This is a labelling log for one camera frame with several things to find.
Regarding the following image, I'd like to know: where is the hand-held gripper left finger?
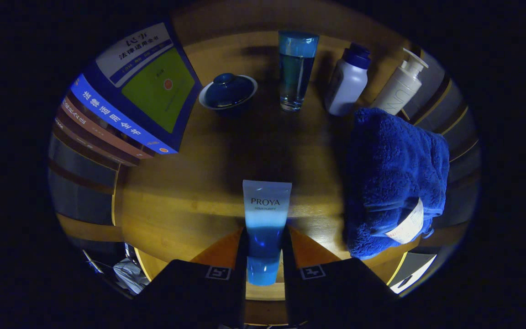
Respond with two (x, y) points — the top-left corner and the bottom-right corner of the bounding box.
(134, 228), (248, 329)

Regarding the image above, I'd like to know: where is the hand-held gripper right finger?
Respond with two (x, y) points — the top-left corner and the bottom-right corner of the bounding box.
(282, 226), (401, 329)

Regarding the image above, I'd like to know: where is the blue cosmetic tube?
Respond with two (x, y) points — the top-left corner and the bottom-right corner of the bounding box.
(242, 180), (292, 287)

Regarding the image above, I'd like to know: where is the wooden countertop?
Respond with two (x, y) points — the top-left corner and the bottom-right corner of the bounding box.
(110, 28), (428, 302)

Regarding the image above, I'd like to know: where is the wooden cabinet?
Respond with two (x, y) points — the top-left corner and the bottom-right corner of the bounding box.
(47, 2), (480, 326)

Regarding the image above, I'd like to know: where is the blue folded towel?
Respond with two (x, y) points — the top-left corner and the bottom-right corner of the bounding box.
(343, 107), (450, 260)

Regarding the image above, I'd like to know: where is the reddish brown book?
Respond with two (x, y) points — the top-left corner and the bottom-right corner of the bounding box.
(61, 96), (154, 160)

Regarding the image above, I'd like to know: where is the blue lidded teacup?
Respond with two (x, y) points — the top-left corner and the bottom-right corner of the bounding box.
(198, 72), (258, 115)

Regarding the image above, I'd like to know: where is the white bottle blue cap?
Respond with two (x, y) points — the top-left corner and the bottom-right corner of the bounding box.
(325, 42), (372, 117)

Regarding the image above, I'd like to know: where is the blue book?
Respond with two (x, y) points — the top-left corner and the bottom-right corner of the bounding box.
(70, 21), (203, 155)

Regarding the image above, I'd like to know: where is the white pump bottle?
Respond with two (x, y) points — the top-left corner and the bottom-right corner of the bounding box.
(372, 48), (429, 116)

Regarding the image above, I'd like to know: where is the clear blue tall bottle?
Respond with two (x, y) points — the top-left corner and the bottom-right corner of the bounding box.
(278, 30), (320, 112)

